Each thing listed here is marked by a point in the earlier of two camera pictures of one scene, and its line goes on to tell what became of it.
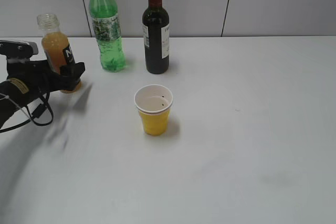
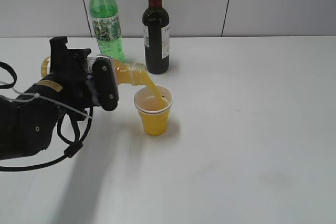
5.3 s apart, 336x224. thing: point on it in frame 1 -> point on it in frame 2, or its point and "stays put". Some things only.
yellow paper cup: [154, 102] stays put
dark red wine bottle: [156, 29] stays put
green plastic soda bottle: [105, 14] stays put
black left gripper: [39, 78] -> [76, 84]
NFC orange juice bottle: [56, 48] -> [128, 74]
